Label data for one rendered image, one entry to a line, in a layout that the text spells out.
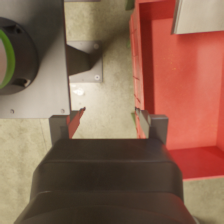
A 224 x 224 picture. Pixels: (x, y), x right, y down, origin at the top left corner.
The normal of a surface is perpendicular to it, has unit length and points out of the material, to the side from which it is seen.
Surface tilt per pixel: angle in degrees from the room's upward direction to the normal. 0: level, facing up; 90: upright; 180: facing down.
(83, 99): 0
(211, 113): 0
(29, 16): 0
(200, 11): 30
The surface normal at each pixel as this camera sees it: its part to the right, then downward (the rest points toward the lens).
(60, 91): 0.00, 0.28
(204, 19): 0.04, 0.72
